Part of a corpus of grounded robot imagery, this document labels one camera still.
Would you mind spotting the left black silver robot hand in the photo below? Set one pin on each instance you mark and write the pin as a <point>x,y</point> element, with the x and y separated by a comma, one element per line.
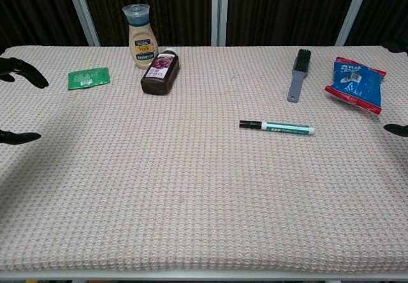
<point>30,72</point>

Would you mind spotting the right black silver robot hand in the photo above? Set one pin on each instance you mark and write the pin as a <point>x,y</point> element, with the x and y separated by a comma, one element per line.
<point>397,128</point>

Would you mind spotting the green-tipped pen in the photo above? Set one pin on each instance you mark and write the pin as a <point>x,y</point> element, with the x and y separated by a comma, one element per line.
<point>288,130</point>

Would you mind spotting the black marker cap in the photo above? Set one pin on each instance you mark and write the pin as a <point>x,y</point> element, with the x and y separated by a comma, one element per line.
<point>250,124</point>

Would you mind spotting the green flat packet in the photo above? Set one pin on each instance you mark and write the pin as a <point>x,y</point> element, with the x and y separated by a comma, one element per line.
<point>88,78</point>

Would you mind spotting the blue red snack bag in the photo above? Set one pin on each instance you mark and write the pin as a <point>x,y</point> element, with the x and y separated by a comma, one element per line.
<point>355,85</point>

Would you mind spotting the grey brush black bristles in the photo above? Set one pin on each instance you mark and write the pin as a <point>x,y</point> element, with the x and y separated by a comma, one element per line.
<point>298,72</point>

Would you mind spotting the mayonnaise squeeze bottle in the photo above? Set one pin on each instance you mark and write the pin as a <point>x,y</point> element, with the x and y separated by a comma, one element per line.
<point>142,42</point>

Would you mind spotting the dark purple juice bottle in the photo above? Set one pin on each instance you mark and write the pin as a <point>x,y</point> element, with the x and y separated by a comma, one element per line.
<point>160,72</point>

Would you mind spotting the pink woven tablecloth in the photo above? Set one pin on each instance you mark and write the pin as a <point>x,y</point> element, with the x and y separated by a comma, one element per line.
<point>191,184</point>

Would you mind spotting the white partition frame post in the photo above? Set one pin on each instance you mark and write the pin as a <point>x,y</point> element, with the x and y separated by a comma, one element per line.
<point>352,12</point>
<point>83,12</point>
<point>220,12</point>

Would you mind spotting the white table frame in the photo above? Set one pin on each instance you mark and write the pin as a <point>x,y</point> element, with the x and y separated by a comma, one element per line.
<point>204,276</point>

